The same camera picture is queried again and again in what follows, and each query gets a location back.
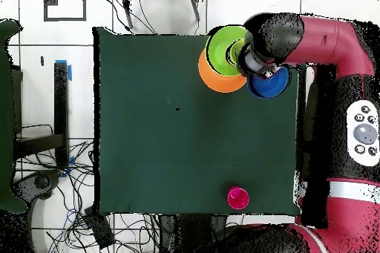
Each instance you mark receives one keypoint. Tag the large orange bowl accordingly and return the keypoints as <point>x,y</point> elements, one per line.
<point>219,82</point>

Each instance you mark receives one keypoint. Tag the green bowl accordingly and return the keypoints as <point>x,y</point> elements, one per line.
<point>216,51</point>

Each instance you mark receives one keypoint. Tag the blue bowl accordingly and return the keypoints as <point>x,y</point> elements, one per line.
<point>267,86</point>

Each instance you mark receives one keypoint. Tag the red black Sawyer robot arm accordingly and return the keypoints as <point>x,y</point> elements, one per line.
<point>326,45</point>

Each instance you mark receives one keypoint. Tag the dark green tablecloth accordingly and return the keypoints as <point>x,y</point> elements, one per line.
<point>148,116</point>

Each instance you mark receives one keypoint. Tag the pink cup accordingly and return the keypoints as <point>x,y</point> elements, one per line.
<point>238,199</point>

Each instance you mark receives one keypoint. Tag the blue tape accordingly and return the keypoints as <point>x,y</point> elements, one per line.
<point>70,73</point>

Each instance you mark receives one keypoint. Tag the black stand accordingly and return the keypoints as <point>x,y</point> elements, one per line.
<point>61,101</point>

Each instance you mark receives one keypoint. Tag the black power box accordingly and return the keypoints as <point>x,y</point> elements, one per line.
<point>99,227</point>

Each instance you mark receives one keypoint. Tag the small black object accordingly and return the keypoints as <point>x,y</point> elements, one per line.
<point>42,61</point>

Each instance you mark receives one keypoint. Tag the dark grey chair base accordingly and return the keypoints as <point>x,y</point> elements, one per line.
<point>38,183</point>

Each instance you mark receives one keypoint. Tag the green cloth covered table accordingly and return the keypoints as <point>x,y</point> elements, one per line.
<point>7,116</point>

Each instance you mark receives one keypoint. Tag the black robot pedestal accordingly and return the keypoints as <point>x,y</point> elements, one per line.
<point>190,229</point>

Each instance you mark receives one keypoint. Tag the black post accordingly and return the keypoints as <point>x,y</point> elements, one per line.
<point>302,116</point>

